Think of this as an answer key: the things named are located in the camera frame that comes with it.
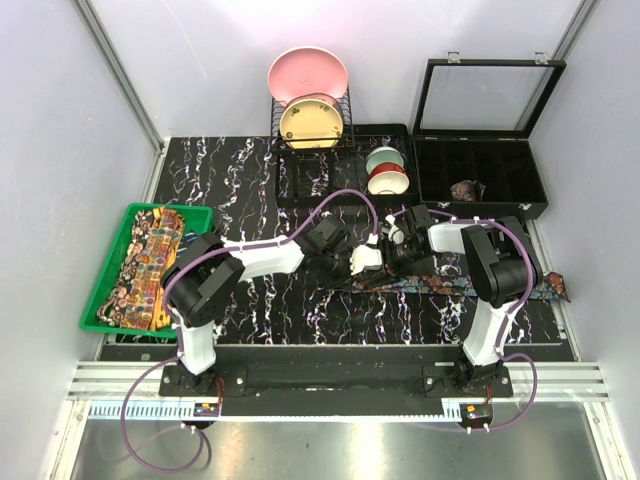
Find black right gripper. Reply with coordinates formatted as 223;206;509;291
360;237;430;290

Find navy floral tie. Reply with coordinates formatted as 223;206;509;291
352;272;570;302

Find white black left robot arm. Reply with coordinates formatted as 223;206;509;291
161;216;354;396

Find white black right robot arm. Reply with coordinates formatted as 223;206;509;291
383;205;542;397

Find colourful ties in bin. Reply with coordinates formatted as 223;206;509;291
96;207;185;332

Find red white bowl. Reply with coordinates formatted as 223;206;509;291
367;162;409;195

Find rolled dark patterned tie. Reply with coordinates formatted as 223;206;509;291
450;180;486;202

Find black tie storage box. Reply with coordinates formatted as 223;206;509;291
413;136;549;220

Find light green bowl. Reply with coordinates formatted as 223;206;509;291
366;146;405;175

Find yellow plate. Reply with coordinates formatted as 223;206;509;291
279;94;344;149

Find green plastic tie bin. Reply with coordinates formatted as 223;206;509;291
80;202;213;339

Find navy striped tie in bin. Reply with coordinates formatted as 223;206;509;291
177;230;199;257

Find black glass box lid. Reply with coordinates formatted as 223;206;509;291
413;54;567;139

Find pink plate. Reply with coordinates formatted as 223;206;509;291
267;46;349;105

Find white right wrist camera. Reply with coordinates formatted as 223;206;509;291
382;214;405;245

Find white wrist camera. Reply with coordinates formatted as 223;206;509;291
382;214;405;245
349;244;383;277

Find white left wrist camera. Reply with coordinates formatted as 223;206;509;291
349;244;383;277

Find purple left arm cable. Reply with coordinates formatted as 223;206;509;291
118;188;381;474

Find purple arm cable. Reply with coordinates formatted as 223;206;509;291
118;188;381;474
387;207;539;432

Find black wire dish rack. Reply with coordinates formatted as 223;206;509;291
270;93;419;209

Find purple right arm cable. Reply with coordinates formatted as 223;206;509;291
387;207;539;432

